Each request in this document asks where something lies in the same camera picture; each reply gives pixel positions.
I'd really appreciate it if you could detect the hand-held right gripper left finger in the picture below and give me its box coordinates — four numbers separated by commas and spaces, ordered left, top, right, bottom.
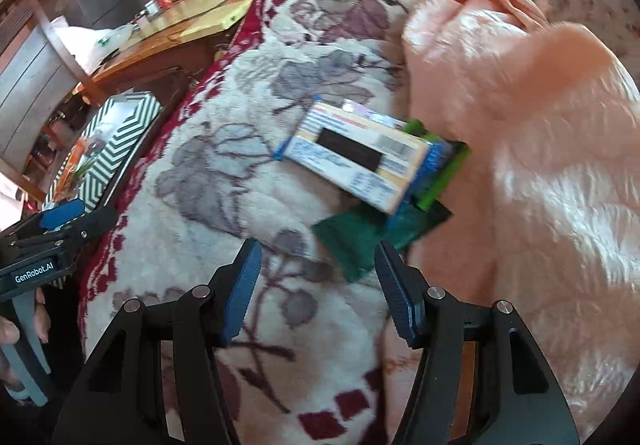
52, 237, 264, 445

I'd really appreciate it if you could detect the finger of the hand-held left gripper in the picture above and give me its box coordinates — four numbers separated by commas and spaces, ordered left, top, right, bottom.
27, 206, 119, 252
15, 197, 86, 239

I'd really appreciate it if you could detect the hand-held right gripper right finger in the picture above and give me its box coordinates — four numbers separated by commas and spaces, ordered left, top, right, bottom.
374, 240, 581, 445

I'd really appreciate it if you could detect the dark green snack packet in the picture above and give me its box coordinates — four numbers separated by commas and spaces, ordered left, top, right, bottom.
312, 202, 454, 284

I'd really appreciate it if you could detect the white box with striped rim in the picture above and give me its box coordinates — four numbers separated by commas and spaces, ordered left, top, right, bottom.
42, 92, 165, 214

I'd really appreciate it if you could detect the blue and white snack packet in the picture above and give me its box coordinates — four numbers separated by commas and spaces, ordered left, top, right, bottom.
276, 95, 434, 216

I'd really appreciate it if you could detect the person's left hand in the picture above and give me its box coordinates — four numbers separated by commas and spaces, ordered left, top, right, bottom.
0, 289, 51, 393

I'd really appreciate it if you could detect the teal blue snack packet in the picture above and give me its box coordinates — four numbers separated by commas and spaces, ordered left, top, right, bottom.
387, 202, 438, 248

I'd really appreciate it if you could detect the bright green snack packet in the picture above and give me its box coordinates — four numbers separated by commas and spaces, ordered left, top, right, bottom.
404, 120, 472, 212

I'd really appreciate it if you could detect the wooden chair with grey back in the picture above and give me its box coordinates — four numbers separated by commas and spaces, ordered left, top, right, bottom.
0, 0, 83, 202

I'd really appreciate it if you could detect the red and white floral blanket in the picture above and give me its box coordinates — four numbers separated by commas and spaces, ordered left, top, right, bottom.
77, 0, 496, 445

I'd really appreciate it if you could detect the white plastic bag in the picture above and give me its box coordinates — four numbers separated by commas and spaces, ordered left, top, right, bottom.
50, 22, 142, 72

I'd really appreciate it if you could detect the pink fleece blanket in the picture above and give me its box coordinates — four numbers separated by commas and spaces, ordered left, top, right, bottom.
380, 0, 640, 426

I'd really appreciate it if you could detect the wooden table with yellow top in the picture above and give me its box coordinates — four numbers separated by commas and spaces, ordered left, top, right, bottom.
75, 0, 282, 96

